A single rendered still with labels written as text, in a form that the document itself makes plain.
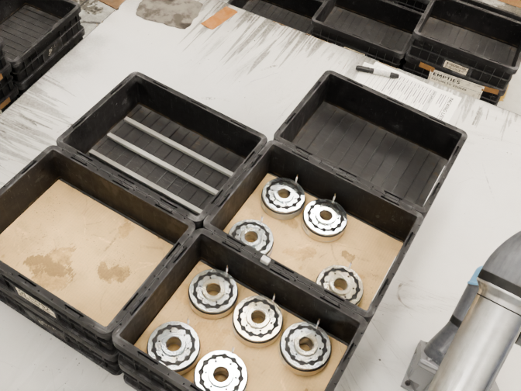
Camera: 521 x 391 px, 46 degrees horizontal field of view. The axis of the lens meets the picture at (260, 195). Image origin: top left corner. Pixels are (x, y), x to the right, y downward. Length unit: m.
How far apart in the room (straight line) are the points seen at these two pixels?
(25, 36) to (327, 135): 1.43
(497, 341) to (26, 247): 0.97
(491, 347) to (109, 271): 0.79
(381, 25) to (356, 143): 1.22
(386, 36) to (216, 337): 1.77
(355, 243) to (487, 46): 1.42
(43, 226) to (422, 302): 0.90
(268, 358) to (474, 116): 1.08
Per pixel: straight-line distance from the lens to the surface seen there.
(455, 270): 1.63
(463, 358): 0.94
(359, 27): 2.74
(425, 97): 2.01
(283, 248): 1.39
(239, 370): 1.23
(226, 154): 1.54
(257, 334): 1.25
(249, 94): 1.88
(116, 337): 1.18
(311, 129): 1.63
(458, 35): 2.67
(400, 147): 1.65
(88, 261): 1.38
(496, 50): 2.66
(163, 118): 1.62
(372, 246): 1.44
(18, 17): 2.74
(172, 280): 1.28
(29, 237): 1.44
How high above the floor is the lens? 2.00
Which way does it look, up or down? 53 degrees down
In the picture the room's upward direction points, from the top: 8 degrees clockwise
